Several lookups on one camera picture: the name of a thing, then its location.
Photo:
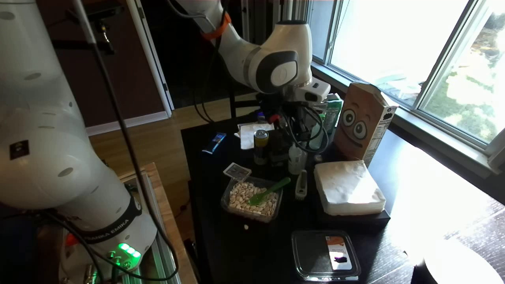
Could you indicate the teal green carton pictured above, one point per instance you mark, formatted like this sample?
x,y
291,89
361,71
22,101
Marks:
x,y
334,112

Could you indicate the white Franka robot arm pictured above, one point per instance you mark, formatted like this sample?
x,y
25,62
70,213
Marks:
x,y
247,57

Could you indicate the green lit controller device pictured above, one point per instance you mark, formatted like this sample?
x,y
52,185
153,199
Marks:
x,y
126,256

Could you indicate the green plastic spoon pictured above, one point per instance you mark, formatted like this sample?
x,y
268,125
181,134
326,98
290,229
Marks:
x,y
271,191

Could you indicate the brown carton with cartoon face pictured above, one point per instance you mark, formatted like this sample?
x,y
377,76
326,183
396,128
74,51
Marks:
x,y
364,123

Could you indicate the white styrofoam box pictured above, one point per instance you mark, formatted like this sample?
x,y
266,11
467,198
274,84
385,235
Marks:
x,y
348,187

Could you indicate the white paper napkin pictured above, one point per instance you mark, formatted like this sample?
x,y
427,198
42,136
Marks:
x,y
250,134

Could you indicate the clear plastic container with label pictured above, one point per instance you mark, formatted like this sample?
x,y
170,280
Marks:
x,y
326,254

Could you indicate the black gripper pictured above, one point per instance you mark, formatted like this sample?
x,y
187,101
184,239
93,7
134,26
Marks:
x,y
295,119

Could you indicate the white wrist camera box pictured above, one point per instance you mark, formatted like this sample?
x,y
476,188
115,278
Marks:
x,y
315,90

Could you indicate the blue snack packet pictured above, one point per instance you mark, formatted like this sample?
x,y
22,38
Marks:
x,y
216,142

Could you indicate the white door frame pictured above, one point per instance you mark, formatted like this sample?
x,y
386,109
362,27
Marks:
x,y
153,63

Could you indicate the white round plate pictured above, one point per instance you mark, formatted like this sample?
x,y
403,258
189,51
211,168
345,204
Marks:
x,y
463,265

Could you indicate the white remote control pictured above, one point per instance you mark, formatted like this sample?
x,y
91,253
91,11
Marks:
x,y
301,185

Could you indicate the clear plastic tub of seeds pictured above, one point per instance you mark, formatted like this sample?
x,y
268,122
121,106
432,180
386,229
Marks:
x,y
254,199

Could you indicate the wooden side bench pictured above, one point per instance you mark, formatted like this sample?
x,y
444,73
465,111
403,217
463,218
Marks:
x,y
164,210

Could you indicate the white window frame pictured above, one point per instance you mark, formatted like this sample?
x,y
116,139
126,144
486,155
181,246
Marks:
x,y
421,112

